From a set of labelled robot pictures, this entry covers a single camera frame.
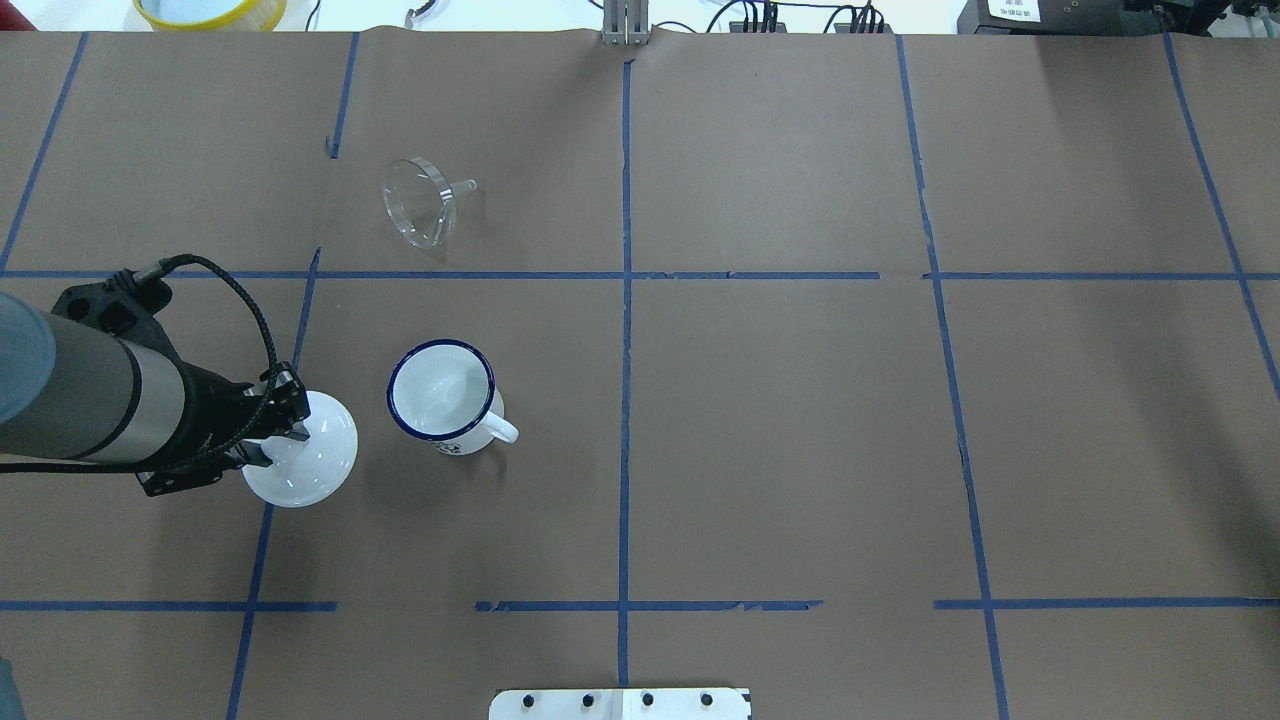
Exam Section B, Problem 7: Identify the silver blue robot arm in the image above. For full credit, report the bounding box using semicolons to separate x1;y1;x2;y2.
3;284;311;497

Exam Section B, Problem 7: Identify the aluminium frame post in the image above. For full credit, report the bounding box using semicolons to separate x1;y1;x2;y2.
596;0;652;47

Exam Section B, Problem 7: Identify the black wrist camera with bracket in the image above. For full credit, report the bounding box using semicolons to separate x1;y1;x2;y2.
52;269;177;357

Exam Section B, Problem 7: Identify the light blue plate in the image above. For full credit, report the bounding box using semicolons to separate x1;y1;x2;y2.
140;0;244;26

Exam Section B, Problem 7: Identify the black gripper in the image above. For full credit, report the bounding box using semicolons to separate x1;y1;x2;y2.
177;364;311;471

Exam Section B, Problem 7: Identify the white ceramic lid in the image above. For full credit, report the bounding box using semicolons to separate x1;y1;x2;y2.
241;391;358;509

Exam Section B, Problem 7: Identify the clear glass funnel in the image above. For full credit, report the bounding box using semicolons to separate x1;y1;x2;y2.
381;158;483;249

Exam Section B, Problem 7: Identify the yellow tape roll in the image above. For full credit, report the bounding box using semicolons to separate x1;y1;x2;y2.
132;1;289;32

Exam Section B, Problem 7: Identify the black box device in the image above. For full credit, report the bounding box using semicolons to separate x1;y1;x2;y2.
955;1;1167;37

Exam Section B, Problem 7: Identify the white enamel mug blue rim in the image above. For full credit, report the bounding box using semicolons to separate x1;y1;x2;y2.
387;338;520;457

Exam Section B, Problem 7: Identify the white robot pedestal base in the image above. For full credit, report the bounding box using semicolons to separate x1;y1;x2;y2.
488;687;753;719

